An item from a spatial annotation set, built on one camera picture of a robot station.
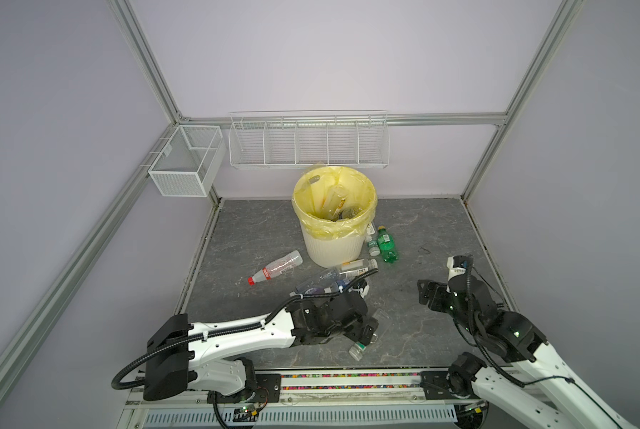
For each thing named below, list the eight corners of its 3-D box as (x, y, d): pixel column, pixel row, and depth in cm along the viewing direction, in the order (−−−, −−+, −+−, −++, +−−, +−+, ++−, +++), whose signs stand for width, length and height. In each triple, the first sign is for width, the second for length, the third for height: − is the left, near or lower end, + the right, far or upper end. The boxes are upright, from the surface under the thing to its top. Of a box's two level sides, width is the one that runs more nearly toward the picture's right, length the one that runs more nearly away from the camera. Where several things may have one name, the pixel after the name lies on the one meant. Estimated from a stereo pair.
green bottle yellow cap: (383, 265, 102) (386, 256, 97) (372, 236, 111) (374, 226, 106) (397, 263, 102) (400, 254, 97) (384, 233, 111) (387, 224, 106)
